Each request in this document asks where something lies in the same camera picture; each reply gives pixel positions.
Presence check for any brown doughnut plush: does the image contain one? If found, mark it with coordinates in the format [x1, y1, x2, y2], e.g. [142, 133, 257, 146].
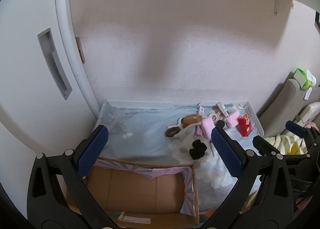
[182, 114, 202, 128]

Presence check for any white sliding door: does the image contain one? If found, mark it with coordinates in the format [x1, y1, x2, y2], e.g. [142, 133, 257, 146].
[0, 0, 99, 194]

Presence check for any white cushion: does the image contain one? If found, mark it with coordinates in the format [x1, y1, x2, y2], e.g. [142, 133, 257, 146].
[296, 102, 320, 126]

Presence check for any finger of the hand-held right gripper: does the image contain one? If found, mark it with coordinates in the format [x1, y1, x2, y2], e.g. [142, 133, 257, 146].
[252, 135, 285, 156]
[285, 120, 320, 144]

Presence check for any brown wooden strip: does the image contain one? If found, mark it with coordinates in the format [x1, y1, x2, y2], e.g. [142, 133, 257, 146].
[75, 37, 86, 64]

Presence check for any yellow floral cloth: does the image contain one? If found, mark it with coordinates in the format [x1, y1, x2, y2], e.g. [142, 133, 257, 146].
[264, 129, 314, 156]

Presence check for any red carton box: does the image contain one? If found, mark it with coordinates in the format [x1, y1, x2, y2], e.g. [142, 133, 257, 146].
[237, 113, 253, 137]

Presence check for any green tissue box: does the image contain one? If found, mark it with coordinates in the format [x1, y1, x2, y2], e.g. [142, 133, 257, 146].
[293, 68, 317, 91]

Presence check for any beige chair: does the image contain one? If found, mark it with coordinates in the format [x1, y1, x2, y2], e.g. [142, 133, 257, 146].
[257, 79, 308, 138]

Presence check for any black scrunchie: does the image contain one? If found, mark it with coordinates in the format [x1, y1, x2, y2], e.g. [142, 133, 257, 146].
[189, 139, 207, 161]

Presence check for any cardboard box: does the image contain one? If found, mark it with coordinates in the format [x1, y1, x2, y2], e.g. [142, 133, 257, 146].
[65, 156, 200, 227]

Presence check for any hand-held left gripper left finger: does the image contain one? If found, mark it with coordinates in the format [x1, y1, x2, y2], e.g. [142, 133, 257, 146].
[27, 124, 118, 229]

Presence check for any pale blue floral blanket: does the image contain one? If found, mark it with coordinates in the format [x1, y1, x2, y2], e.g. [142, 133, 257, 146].
[94, 100, 263, 212]

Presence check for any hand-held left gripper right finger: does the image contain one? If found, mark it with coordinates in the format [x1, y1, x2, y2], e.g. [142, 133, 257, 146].
[207, 120, 295, 229]

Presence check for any white raised-edge tray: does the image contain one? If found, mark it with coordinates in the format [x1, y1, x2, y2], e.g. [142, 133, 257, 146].
[197, 101, 265, 137]

